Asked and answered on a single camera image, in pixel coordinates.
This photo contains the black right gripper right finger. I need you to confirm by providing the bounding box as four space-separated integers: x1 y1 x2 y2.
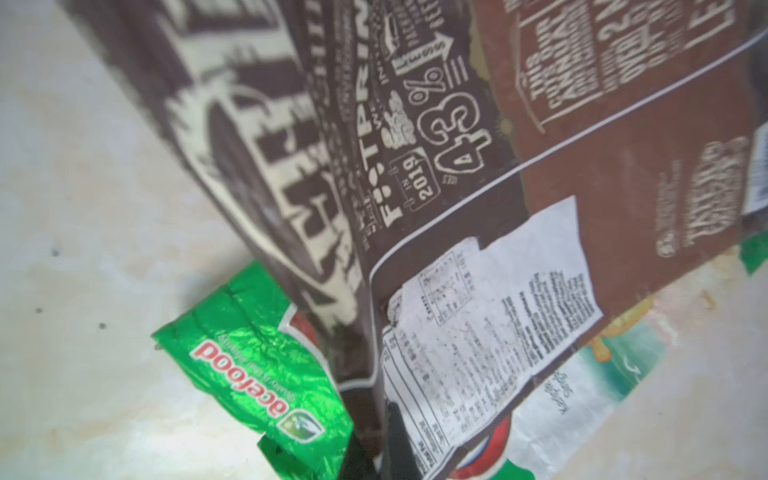
380 402 422 480

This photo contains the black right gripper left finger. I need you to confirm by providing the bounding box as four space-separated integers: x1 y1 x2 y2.
337 433 378 480

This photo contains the brown chips bag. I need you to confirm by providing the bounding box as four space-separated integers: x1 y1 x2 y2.
63 1 767 479

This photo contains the green white acefood bag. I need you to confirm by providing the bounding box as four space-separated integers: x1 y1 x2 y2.
151 230 768 480

